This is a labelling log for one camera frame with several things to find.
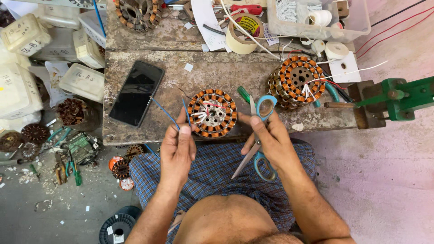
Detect person's left hand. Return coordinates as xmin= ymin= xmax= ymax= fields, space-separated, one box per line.
xmin=159 ymin=117 xmax=197 ymax=182

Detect person's right hand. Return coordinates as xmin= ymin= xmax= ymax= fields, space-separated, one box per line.
xmin=237 ymin=111 xmax=301 ymax=174

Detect short blue wire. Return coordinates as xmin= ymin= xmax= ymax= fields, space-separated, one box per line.
xmin=181 ymin=98 xmax=192 ymax=129

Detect long blue wire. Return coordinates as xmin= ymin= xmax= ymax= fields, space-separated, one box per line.
xmin=149 ymin=96 xmax=180 ymax=131

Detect blue-handled scissors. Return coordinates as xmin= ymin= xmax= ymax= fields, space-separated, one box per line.
xmin=231 ymin=95 xmax=278 ymax=182

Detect blue plaid garment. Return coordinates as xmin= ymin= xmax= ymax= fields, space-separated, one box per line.
xmin=128 ymin=140 xmax=318 ymax=244

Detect rusty bare stator core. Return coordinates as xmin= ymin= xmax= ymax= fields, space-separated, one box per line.
xmin=125 ymin=144 xmax=145 ymax=160
xmin=111 ymin=159 xmax=131 ymax=180
xmin=0 ymin=131 xmax=24 ymax=153
xmin=21 ymin=123 xmax=51 ymax=145
xmin=21 ymin=142 xmax=41 ymax=160

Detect single copper-wound motor stator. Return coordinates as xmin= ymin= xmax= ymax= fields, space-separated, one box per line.
xmin=187 ymin=89 xmax=238 ymax=139

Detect orange plastic lid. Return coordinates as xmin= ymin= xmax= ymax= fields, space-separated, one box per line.
xmin=108 ymin=155 xmax=125 ymax=172

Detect black smartphone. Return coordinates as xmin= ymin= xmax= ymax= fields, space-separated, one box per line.
xmin=108 ymin=60 xmax=166 ymax=129

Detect stacked copper-wound motor stators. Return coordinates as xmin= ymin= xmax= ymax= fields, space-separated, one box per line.
xmin=267 ymin=56 xmax=327 ymax=110

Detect heap of hand tools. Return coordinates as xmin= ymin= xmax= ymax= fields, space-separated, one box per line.
xmin=40 ymin=127 xmax=101 ymax=186

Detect white plate with hole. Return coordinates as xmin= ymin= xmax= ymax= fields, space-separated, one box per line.
xmin=328 ymin=51 xmax=362 ymax=84

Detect beige masking tape roll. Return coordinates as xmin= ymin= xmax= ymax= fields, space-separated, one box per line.
xmin=225 ymin=12 xmax=264 ymax=55

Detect small white tape roll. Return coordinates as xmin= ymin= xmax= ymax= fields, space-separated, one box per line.
xmin=311 ymin=39 xmax=326 ymax=54

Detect jar of brown scraps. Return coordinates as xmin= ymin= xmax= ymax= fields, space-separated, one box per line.
xmin=55 ymin=98 xmax=101 ymax=133

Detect large white tape roll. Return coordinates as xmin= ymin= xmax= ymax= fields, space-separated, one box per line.
xmin=324 ymin=41 xmax=350 ymax=60

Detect white paper sheet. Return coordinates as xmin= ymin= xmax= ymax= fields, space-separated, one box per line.
xmin=190 ymin=0 xmax=232 ymax=53

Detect green metal press tool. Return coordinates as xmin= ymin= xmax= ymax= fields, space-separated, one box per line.
xmin=323 ymin=76 xmax=434 ymax=130

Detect dark copper-wound motor stator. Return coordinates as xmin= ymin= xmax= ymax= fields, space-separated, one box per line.
xmin=114 ymin=0 xmax=163 ymax=33

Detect clear plastic storage box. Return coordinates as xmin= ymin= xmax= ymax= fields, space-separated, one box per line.
xmin=267 ymin=0 xmax=371 ymax=43

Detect pile of white plastic containers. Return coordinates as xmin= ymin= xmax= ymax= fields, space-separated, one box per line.
xmin=0 ymin=0 xmax=107 ymax=132

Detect green-handled screwdriver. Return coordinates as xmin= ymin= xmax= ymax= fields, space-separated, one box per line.
xmin=236 ymin=86 xmax=252 ymax=104

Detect teal-handled pliers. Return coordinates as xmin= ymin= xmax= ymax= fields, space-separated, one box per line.
xmin=312 ymin=83 xmax=340 ymax=108

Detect black wire spool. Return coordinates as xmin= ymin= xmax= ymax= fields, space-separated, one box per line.
xmin=99 ymin=205 xmax=143 ymax=244

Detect long white wire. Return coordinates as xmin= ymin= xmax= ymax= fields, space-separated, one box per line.
xmin=305 ymin=60 xmax=389 ymax=84

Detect red-handled screwdriver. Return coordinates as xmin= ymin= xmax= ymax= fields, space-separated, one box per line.
xmin=213 ymin=4 xmax=264 ymax=16

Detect red wires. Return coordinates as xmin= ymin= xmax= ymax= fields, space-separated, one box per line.
xmin=355 ymin=6 xmax=434 ymax=59

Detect black wire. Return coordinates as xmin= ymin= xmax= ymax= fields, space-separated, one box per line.
xmin=370 ymin=0 xmax=428 ymax=28

